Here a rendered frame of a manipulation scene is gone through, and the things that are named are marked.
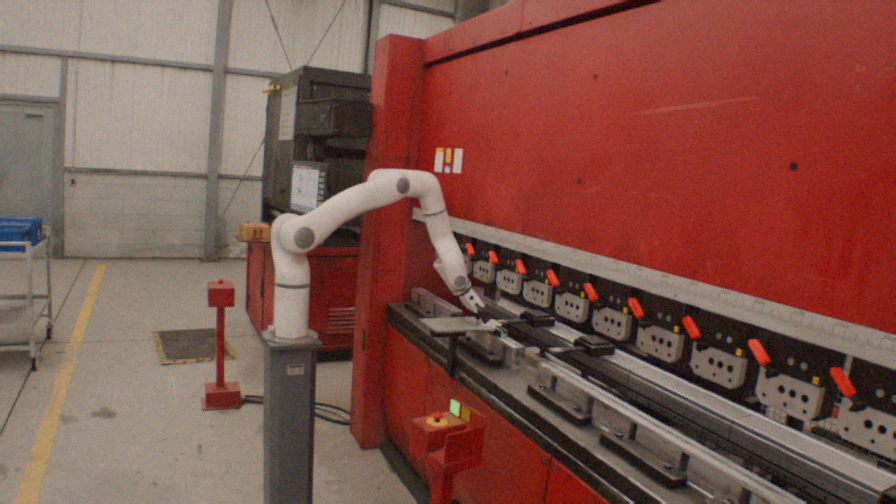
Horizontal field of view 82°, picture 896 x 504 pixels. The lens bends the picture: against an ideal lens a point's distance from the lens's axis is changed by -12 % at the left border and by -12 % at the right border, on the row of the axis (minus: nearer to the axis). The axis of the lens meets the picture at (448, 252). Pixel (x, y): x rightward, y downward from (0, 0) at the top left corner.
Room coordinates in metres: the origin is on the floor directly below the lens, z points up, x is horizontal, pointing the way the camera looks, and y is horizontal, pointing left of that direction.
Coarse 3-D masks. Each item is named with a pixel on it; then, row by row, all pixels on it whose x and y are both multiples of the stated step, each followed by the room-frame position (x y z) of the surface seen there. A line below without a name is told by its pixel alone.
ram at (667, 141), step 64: (704, 0) 1.45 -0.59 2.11; (768, 0) 1.27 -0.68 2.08; (832, 0) 1.13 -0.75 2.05; (448, 64) 2.84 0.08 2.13; (512, 64) 2.29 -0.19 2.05; (576, 64) 1.92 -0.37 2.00; (640, 64) 1.64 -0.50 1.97; (704, 64) 1.43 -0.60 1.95; (768, 64) 1.26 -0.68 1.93; (832, 64) 1.12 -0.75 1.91; (448, 128) 2.78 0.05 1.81; (512, 128) 2.25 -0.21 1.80; (576, 128) 1.89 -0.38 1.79; (640, 128) 1.62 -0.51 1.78; (704, 128) 1.41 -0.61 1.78; (768, 128) 1.24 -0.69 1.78; (832, 128) 1.10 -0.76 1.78; (448, 192) 2.73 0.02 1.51; (512, 192) 2.21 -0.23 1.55; (576, 192) 1.86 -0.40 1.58; (640, 192) 1.60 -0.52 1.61; (704, 192) 1.39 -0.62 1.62; (768, 192) 1.23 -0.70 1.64; (832, 192) 1.09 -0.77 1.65; (640, 256) 1.57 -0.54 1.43; (704, 256) 1.37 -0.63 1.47; (768, 256) 1.20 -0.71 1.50; (832, 256) 1.07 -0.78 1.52; (768, 320) 1.18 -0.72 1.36
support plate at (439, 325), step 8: (424, 320) 2.30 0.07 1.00; (432, 320) 2.31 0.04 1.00; (440, 320) 2.32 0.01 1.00; (448, 320) 2.34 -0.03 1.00; (456, 320) 2.35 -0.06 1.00; (432, 328) 2.20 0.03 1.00; (440, 328) 2.20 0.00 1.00; (448, 328) 2.21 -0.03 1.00; (456, 328) 2.22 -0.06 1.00; (464, 328) 2.23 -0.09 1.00; (472, 328) 2.24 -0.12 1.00; (480, 328) 2.25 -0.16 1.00; (488, 328) 2.26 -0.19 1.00
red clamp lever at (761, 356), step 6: (750, 342) 1.17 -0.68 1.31; (756, 342) 1.17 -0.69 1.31; (750, 348) 1.17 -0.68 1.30; (756, 348) 1.16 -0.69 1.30; (762, 348) 1.16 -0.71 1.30; (756, 354) 1.15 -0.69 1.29; (762, 354) 1.14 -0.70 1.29; (762, 360) 1.14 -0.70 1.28; (768, 360) 1.14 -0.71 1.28; (768, 366) 1.13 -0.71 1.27; (768, 372) 1.11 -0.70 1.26; (774, 372) 1.11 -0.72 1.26; (780, 372) 1.13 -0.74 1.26; (768, 378) 1.11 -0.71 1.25
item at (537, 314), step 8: (520, 312) 2.49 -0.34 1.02; (528, 312) 2.45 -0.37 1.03; (536, 312) 2.46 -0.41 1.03; (496, 320) 2.38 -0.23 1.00; (504, 320) 2.40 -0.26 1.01; (512, 320) 2.41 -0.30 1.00; (520, 320) 2.42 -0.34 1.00; (528, 320) 2.43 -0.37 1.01; (536, 320) 2.39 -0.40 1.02; (544, 320) 2.41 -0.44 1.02; (552, 320) 2.43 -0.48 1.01
